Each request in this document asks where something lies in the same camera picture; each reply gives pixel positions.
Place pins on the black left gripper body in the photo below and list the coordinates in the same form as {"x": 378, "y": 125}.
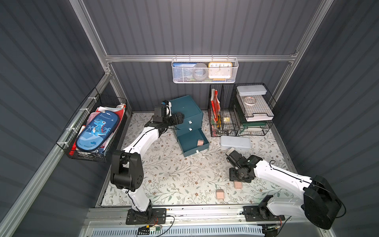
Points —
{"x": 177, "y": 118}

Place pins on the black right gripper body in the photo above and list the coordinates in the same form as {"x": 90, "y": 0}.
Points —
{"x": 233, "y": 158}

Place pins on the teal drawer cabinet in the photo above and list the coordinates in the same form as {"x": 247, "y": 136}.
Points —
{"x": 193, "y": 114}

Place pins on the teal bottom drawer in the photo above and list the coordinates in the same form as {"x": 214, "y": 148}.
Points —
{"x": 188, "y": 142}

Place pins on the pink plug two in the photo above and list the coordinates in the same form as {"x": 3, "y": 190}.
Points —
{"x": 200, "y": 143}

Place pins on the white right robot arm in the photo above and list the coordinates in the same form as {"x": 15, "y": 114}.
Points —
{"x": 314, "y": 198}

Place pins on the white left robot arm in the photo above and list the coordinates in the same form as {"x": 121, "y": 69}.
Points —
{"x": 127, "y": 169}

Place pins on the pink plug one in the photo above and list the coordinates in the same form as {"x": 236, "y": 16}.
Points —
{"x": 238, "y": 185}

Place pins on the small beige eraser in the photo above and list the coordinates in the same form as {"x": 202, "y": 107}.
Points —
{"x": 229, "y": 149}

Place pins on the pink plug three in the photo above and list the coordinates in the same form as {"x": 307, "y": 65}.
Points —
{"x": 220, "y": 195}

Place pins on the grey pencil box on table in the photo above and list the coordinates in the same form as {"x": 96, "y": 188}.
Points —
{"x": 235, "y": 142}

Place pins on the red book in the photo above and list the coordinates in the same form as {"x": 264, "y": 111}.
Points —
{"x": 215, "y": 105}

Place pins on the floral table mat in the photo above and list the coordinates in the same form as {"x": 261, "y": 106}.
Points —
{"x": 172, "y": 179}

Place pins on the grey tape roll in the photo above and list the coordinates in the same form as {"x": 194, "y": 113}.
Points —
{"x": 200, "y": 72}

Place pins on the white checkered notebook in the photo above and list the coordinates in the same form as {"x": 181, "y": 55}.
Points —
{"x": 259, "y": 112}

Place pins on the clear tape roll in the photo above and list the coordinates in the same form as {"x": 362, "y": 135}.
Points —
{"x": 249, "y": 101}

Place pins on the yellow alarm clock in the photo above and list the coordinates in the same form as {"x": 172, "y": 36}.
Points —
{"x": 220, "y": 70}

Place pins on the blue dinosaur pencil case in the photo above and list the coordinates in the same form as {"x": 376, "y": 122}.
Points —
{"x": 98, "y": 130}

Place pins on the grey pencil box on rack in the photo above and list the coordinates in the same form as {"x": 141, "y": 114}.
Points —
{"x": 251, "y": 90}

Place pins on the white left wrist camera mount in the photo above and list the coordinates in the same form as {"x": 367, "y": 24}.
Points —
{"x": 166, "y": 108}

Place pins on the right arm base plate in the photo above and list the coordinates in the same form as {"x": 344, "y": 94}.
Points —
{"x": 254, "y": 213}

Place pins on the white hanging wire basket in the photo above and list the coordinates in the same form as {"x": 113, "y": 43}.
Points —
{"x": 182, "y": 68}

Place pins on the black wire desk organizer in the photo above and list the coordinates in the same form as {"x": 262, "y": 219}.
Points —
{"x": 240, "y": 109}

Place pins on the black side wire basket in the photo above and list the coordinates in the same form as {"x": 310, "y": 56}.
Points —
{"x": 91, "y": 107}

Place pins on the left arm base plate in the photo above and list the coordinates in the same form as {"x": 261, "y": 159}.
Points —
{"x": 150, "y": 217}

